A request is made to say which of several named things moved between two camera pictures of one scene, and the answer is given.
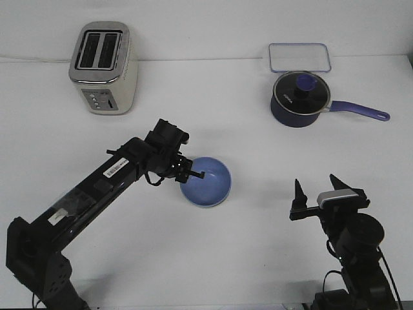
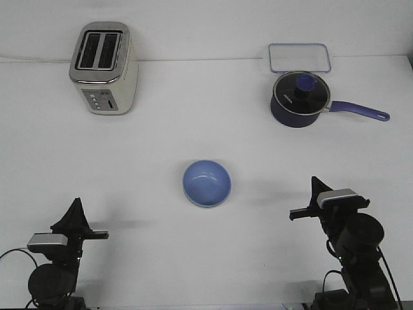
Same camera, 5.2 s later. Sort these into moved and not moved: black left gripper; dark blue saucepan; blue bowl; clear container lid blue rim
Moved: black left gripper
Not moved: dark blue saucepan; clear container lid blue rim; blue bowl
